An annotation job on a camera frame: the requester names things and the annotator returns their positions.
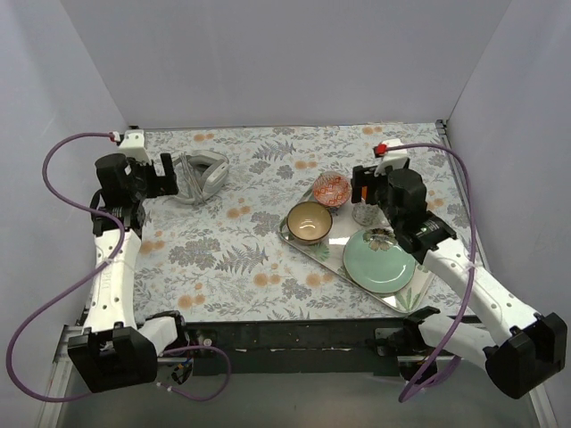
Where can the floral metal tray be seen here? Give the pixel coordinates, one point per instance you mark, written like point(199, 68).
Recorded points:
point(329, 254)

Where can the aluminium frame rail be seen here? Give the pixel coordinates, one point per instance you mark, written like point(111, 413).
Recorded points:
point(58, 380)

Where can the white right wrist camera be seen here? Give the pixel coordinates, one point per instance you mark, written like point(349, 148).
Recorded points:
point(391, 154)

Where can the red patterned small bowl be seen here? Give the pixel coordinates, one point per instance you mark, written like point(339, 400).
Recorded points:
point(332, 189)

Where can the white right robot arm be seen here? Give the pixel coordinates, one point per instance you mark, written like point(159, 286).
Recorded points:
point(518, 347)

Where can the green ceramic plate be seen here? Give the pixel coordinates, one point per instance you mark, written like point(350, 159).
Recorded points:
point(373, 259)

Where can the floral table mat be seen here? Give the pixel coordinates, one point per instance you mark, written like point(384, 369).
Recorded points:
point(379, 260)

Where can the beige ceramic bowl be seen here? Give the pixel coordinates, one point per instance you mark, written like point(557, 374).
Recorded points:
point(309, 222)

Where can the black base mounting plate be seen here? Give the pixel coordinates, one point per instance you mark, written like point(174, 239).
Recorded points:
point(372, 346)

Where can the white over-ear headphones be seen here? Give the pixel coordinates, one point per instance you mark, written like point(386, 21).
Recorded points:
point(200, 175)

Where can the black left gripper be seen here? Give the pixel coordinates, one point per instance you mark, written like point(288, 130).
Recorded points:
point(153, 179)

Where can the orange small cup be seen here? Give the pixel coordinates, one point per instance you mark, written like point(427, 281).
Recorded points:
point(366, 214)

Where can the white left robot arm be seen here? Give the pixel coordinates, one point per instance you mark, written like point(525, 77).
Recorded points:
point(113, 351)

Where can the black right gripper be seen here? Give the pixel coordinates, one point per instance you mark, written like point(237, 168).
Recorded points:
point(368, 184)

